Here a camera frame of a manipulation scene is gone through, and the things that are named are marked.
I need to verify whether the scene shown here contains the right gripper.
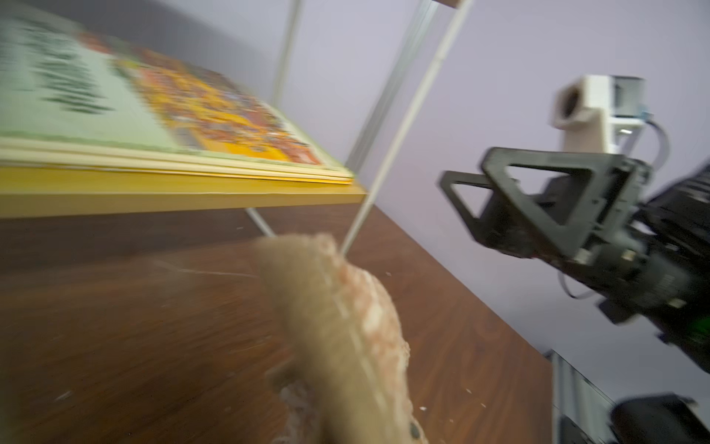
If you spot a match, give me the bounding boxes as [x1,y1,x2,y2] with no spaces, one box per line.
[439,146,672,301]

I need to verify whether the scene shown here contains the striped beige cloth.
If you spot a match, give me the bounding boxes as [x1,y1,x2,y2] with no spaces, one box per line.
[254,233,428,443]

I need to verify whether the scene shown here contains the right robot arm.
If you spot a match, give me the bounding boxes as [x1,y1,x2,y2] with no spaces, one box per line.
[439,147,709,370]

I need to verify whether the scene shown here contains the colourful picture book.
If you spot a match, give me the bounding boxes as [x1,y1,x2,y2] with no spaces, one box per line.
[1,3,354,184]

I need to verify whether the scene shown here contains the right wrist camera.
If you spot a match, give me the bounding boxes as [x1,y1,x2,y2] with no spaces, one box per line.
[551,74,649,155]

